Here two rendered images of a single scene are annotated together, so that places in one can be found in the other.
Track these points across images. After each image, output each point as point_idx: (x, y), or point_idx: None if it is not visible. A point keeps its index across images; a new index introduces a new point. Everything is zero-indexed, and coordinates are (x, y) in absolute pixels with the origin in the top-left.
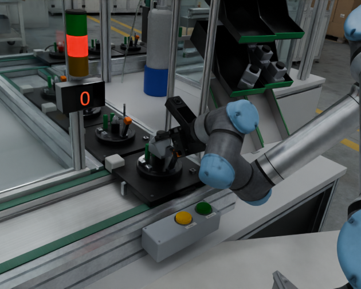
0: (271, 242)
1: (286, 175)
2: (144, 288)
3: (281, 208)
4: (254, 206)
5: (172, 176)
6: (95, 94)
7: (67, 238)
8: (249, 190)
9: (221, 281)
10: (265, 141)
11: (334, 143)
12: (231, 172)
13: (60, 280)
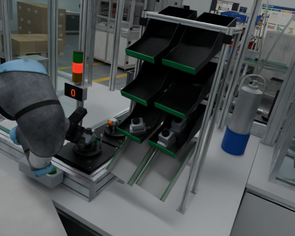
0: (56, 224)
1: (30, 162)
2: (10, 174)
3: (102, 231)
4: (95, 213)
5: (77, 154)
6: (77, 93)
7: None
8: (26, 157)
9: (15, 201)
10: (148, 190)
11: (32, 155)
12: (13, 135)
13: (2, 144)
